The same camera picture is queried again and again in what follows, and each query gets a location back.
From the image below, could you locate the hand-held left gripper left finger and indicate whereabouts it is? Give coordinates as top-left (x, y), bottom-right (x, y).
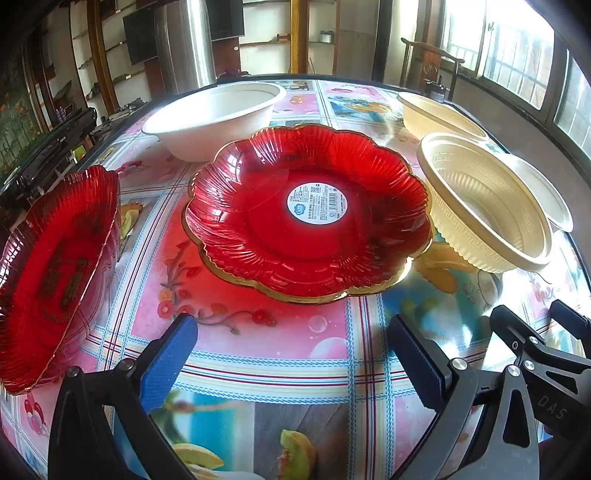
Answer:
top-left (48, 313), bottom-right (199, 480)

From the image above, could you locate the window with metal grille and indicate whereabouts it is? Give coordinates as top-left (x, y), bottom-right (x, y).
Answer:
top-left (438, 0), bottom-right (591, 153)

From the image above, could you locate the stainless steel thermos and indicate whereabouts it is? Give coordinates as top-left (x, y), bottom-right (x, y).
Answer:
top-left (154, 0), bottom-right (218, 95)

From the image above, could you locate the black glass cabinet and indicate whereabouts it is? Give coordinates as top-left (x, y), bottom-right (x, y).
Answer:
top-left (0, 108), bottom-right (100, 204)

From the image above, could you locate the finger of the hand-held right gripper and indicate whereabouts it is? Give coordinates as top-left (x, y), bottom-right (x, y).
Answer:
top-left (549, 299), bottom-right (591, 344)
top-left (489, 305), bottom-right (587, 384)

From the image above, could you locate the large white paper bowl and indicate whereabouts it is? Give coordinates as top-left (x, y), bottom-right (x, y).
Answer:
top-left (141, 82), bottom-right (288, 163)

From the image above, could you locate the red glass plate with sticker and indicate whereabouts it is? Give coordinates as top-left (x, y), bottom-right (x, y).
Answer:
top-left (181, 124), bottom-right (435, 305)

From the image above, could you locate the printed plastic tablecloth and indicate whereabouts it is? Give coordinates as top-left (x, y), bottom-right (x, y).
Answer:
top-left (0, 78), bottom-right (591, 480)

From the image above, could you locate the cream plastic bowl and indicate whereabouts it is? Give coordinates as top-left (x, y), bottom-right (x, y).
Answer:
top-left (396, 91), bottom-right (490, 145)
top-left (417, 132), bottom-right (554, 274)

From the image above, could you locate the wooden chair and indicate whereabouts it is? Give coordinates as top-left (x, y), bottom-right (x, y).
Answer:
top-left (401, 37), bottom-right (465, 100)

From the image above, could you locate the small white paper bowl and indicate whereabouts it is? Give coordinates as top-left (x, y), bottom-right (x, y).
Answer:
top-left (501, 152), bottom-right (574, 233)

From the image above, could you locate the black television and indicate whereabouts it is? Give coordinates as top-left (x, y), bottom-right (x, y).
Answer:
top-left (122, 0), bottom-right (245, 66)

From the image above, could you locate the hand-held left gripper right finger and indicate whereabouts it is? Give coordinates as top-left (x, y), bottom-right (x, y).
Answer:
top-left (387, 315), bottom-right (541, 480)

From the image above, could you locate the yellow wooden pillar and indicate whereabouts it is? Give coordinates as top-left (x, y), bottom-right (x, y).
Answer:
top-left (290, 0), bottom-right (311, 75)

